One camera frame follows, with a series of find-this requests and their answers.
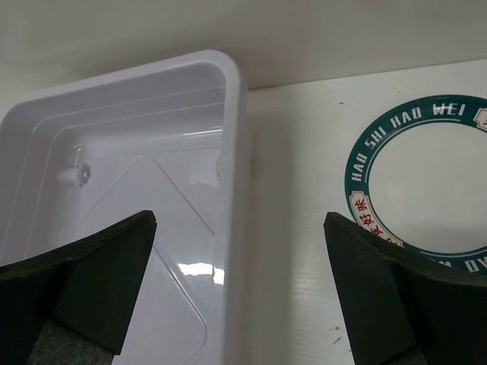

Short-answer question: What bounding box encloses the teal rimmed white plate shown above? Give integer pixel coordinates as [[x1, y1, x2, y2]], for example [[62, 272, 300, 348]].
[[344, 94, 486, 275]]

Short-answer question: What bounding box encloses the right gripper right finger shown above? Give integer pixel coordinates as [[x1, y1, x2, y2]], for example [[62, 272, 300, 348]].
[[323, 212, 486, 364]]

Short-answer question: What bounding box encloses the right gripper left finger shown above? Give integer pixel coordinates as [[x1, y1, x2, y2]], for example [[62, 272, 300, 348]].
[[1, 211, 157, 364]]

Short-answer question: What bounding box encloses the lavender plastic bin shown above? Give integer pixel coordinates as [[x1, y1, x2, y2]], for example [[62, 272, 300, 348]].
[[1, 50, 250, 364]]

